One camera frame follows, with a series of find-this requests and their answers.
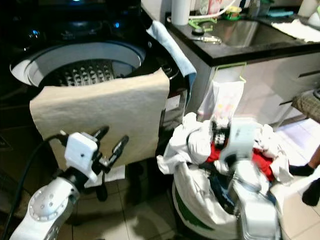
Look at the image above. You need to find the black top-load washing machine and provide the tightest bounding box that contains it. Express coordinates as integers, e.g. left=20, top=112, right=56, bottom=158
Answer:
left=0, top=0, right=192, bottom=171

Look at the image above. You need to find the beige towel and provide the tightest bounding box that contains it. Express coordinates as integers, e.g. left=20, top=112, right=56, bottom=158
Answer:
left=29, top=68, right=171, bottom=175

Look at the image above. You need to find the white hanging plastic bag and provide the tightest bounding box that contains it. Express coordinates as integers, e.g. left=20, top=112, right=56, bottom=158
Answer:
left=199, top=62, right=249, bottom=122

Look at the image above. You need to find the red garment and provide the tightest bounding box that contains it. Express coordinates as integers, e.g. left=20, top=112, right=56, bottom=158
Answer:
left=206, top=144, right=277, bottom=182

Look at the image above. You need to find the dark blue garment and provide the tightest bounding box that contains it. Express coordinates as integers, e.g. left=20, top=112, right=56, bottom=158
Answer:
left=209, top=172, right=237, bottom=215

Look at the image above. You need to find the steel washer drum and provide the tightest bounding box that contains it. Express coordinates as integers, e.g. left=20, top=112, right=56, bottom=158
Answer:
left=50, top=61, right=143, bottom=88

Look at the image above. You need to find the white green laundry bag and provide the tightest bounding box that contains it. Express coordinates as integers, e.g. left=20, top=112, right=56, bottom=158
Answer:
left=156, top=112, right=300, bottom=240

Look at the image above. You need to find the white cabinet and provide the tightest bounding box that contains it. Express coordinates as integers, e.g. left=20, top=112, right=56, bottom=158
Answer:
left=192, top=51, right=320, bottom=128

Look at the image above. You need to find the black countertop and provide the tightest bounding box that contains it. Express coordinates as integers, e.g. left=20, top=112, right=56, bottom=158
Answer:
left=164, top=9, right=320, bottom=67

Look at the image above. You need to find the brown woven mat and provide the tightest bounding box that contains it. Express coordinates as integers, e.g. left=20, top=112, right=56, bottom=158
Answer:
left=290, top=89, right=320, bottom=124

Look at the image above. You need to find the light blue cloth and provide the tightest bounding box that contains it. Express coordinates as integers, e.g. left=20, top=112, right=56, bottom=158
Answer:
left=147, top=20, right=198, bottom=79

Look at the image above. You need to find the steel sink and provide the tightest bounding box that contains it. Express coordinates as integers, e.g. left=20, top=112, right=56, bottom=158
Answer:
left=216, top=18, right=287, bottom=49

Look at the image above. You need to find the person's black socked foot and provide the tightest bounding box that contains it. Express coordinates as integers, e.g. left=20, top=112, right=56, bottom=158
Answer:
left=290, top=161, right=320, bottom=207

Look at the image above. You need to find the green cup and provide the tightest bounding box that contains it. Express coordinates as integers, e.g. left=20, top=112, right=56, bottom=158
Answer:
left=224, top=5, right=242, bottom=21

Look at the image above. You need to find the white cylinder bottle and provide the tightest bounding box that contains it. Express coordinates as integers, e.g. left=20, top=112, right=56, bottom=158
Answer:
left=171, top=0, right=192, bottom=27

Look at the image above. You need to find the white counter cloth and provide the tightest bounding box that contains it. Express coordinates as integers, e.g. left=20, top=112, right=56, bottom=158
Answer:
left=271, top=18, right=320, bottom=44

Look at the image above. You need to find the teal flat item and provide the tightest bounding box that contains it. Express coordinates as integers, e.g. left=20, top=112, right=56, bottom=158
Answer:
left=267, top=8, right=295, bottom=18

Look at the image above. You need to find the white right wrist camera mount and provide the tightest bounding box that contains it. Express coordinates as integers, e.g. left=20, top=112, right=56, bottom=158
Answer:
left=221, top=117, right=262, bottom=160

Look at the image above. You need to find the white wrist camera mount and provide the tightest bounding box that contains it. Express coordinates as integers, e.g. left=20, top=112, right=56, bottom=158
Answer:
left=64, top=132, right=100, bottom=175
left=221, top=117, right=262, bottom=160

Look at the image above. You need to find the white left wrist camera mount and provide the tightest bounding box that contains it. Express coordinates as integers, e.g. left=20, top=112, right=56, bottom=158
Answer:
left=64, top=132, right=100, bottom=175

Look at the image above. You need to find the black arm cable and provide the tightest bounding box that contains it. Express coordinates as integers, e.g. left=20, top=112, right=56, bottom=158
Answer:
left=1, top=133, right=70, bottom=240

